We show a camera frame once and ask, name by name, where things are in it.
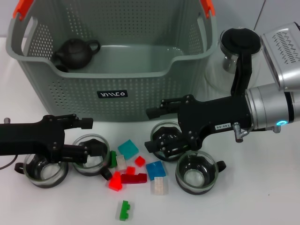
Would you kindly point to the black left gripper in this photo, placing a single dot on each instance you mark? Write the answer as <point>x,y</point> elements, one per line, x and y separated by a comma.
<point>28,138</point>

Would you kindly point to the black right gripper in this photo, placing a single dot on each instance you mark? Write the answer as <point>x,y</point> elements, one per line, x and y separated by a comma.
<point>211,114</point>

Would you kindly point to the glass carafe with black lid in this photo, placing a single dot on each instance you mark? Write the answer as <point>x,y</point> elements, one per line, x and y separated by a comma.
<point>241,41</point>

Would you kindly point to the grey perforated storage basket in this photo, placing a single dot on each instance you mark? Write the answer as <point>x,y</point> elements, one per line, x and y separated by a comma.
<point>140,98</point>

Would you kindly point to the dark green toy brick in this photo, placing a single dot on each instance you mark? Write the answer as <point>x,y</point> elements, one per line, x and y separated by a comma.
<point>113,159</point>

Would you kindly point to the small red toy brick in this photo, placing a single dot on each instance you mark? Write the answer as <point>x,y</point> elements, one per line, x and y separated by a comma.
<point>130,170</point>
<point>140,161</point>

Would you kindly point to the teal square toy plate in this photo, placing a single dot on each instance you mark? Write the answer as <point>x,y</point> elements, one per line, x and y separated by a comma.
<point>127,149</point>

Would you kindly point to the blue toy plate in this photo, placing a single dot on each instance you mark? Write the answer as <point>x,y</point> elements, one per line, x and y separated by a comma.
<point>155,170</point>

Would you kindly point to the small clear toy brick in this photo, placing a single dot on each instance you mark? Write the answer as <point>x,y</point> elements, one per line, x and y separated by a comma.
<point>121,162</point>

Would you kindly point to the bright orange-red toy brick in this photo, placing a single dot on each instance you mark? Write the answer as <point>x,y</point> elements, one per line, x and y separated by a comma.
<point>115,182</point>

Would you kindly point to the large clear toy brick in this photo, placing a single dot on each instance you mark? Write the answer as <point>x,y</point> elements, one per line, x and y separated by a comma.
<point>159,185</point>

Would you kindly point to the long dark red toy brick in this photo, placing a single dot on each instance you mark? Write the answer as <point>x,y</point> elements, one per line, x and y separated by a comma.
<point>133,178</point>

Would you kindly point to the metal plug on right gripper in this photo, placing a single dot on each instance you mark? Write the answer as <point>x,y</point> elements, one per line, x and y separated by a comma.
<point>238,133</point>

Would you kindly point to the metal plug on gripper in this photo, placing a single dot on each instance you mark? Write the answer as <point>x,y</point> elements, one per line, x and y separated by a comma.
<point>7,121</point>
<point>238,133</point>

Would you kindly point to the metal plug on left gripper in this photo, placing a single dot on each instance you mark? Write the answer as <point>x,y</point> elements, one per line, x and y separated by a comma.
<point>7,121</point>

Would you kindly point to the green stepped toy brick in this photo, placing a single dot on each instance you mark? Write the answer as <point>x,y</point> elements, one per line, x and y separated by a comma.
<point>123,211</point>

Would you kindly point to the dark clay teapot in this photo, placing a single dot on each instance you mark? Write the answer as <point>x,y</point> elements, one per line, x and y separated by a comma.
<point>75,54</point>

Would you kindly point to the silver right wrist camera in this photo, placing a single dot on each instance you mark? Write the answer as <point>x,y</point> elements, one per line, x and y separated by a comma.
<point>283,54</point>

